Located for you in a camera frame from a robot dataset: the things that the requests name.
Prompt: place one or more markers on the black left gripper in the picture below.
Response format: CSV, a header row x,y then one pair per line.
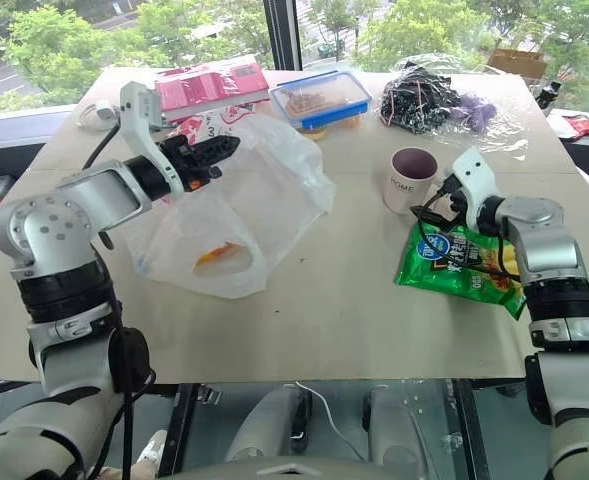
x,y
186,160

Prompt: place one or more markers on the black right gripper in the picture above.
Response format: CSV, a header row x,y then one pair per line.
x,y
455,207

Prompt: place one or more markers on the translucent white plastic bag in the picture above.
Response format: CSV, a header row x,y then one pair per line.
x,y
254,215

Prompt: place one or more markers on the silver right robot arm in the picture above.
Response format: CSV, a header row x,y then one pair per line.
x,y
544,240

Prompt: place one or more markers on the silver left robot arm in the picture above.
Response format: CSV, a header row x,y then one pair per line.
x,y
74,200

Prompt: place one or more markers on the red printed plastic bag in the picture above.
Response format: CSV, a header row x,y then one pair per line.
x,y
206,125

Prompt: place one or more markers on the green snack chip bag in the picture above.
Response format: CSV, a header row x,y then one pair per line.
x,y
449,270

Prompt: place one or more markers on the clear bag of black items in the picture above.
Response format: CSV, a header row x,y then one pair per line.
x,y
419,102

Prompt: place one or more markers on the white mug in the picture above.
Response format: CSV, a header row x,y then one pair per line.
x,y
409,187

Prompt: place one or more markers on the pink box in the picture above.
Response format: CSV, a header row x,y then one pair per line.
x,y
204,87

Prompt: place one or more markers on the purple fuzzy item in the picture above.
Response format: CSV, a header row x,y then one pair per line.
x,y
474,112

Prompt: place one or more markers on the yellow round item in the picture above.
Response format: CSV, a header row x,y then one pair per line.
x,y
316,132

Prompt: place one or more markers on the blue-rimmed clear food container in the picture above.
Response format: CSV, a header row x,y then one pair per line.
x,y
319,100

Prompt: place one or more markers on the small black device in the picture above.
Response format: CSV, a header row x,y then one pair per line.
x,y
549,92

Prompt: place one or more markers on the brown cardboard box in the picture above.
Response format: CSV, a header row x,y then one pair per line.
x,y
519,62

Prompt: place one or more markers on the red and white packet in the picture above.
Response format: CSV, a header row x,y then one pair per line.
x,y
581,125

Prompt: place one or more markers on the grey robot leg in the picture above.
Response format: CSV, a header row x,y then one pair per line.
x,y
266,425
404,435

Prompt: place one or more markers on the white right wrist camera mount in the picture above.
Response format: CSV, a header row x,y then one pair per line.
x,y
474,180

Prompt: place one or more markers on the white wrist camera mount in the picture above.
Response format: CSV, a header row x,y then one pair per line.
x,y
474,180
141,117

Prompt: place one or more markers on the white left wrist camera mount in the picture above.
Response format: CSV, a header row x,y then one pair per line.
x,y
141,117

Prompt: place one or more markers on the black window frame post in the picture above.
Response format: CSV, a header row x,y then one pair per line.
x,y
283,30

